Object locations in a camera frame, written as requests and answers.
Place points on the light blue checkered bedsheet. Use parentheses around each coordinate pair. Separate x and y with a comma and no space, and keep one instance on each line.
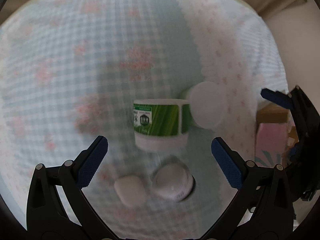
(71,70)

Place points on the pink patterned cardboard box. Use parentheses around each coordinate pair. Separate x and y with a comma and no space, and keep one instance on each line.
(276,135)

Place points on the white round jar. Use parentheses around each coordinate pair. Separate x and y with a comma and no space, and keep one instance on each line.
(207,102)

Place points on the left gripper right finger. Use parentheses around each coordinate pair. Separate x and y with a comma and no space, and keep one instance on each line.
(262,207)

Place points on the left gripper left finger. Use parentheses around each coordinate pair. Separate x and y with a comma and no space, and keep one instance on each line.
(56,206)

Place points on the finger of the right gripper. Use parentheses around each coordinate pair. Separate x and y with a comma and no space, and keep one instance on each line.
(305,118)

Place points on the black and white L'Oreal jar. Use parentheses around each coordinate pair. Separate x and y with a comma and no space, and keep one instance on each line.
(173,182)

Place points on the green labelled white jar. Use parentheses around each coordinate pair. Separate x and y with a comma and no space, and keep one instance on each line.
(161,125)

